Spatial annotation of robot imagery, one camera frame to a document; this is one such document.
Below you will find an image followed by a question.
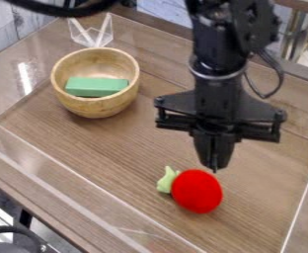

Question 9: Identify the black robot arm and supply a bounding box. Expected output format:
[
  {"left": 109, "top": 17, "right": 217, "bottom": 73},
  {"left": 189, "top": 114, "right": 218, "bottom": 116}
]
[{"left": 153, "top": 0, "right": 286, "bottom": 171}]

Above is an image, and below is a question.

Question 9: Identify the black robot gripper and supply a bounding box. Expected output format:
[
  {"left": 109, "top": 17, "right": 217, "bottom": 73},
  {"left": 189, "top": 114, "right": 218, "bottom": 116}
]
[{"left": 153, "top": 73, "right": 285, "bottom": 170}]

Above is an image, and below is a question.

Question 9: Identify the green rectangular block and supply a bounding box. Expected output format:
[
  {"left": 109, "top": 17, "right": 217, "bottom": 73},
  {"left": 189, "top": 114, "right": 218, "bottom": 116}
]
[{"left": 63, "top": 77, "right": 129, "bottom": 98}]

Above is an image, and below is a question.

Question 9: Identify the black table frame bracket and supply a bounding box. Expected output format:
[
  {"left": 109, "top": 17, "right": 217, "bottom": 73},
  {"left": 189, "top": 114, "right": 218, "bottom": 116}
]
[{"left": 12, "top": 208, "right": 59, "bottom": 253}]

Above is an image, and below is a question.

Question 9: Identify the wooden bowl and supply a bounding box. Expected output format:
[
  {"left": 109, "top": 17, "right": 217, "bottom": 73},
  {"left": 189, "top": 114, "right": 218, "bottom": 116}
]
[{"left": 50, "top": 47, "right": 139, "bottom": 119}]

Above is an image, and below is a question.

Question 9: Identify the metal table leg background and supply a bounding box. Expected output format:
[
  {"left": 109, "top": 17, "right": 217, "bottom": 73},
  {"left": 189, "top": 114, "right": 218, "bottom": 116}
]
[{"left": 280, "top": 10, "right": 308, "bottom": 62}]

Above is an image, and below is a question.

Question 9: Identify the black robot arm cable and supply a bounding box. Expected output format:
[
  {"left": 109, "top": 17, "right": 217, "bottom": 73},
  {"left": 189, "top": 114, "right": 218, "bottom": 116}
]
[{"left": 2, "top": 0, "right": 285, "bottom": 100}]

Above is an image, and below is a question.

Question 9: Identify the red plush fruit green leaf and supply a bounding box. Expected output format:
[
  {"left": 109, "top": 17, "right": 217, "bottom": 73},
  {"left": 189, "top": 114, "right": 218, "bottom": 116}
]
[{"left": 155, "top": 166, "right": 222, "bottom": 213}]

